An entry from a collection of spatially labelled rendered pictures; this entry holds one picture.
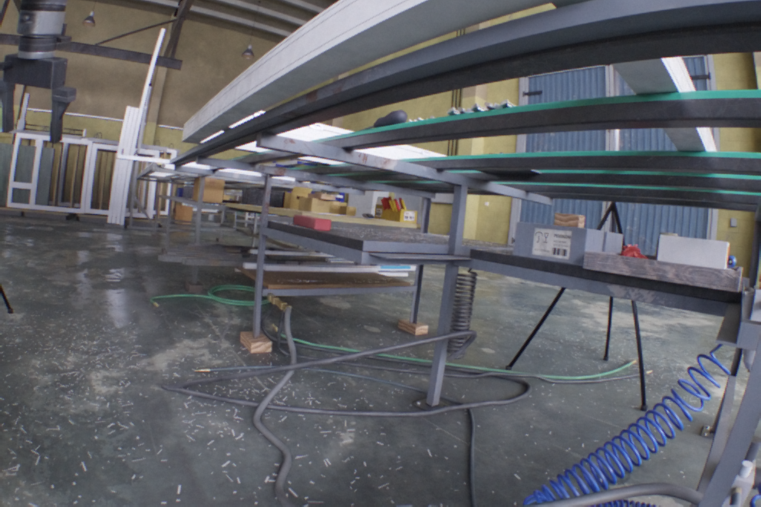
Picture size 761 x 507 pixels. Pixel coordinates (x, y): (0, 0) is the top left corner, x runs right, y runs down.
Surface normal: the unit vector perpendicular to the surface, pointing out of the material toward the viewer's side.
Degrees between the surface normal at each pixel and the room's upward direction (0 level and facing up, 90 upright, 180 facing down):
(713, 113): 90
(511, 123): 90
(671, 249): 90
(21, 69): 114
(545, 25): 90
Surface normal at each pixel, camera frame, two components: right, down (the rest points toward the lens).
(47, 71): 0.14, 0.44
